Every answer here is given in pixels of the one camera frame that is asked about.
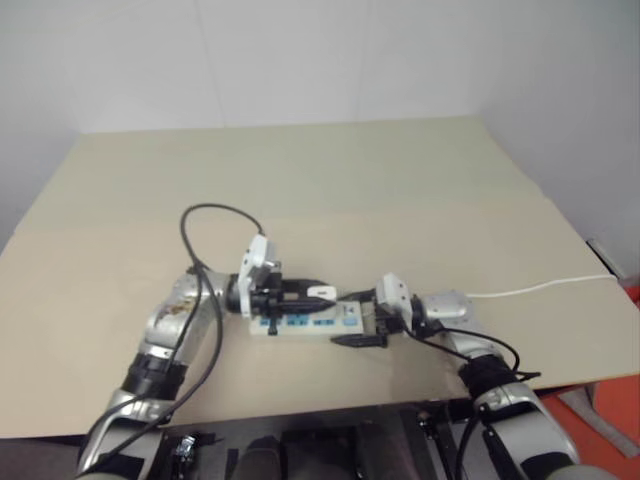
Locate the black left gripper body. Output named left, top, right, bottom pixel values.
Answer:
left=249, top=272, right=292, bottom=322

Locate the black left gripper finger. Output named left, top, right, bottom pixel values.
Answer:
left=277, top=294, right=338, bottom=315
left=280, top=276, right=324, bottom=294

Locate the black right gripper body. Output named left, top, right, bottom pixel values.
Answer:
left=361, top=298, right=407, bottom=349

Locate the white power strip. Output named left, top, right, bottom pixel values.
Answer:
left=248, top=298, right=369, bottom=343

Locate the silver metal clamp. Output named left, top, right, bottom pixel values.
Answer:
left=174, top=434, right=199, bottom=459

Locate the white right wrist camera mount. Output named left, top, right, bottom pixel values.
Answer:
left=374, top=272, right=414, bottom=322

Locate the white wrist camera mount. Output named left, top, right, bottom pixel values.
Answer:
left=374, top=272, right=414, bottom=322
left=238, top=233, right=280, bottom=318

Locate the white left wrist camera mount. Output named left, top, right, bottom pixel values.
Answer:
left=238, top=233, right=280, bottom=318

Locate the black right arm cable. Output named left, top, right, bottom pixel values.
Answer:
left=407, top=319, right=544, bottom=480

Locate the white power strip cable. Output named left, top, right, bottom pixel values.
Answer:
left=467, top=273, right=619, bottom=300

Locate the grey metal frame piece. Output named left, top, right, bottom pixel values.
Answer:
left=557, top=383, right=640, bottom=447

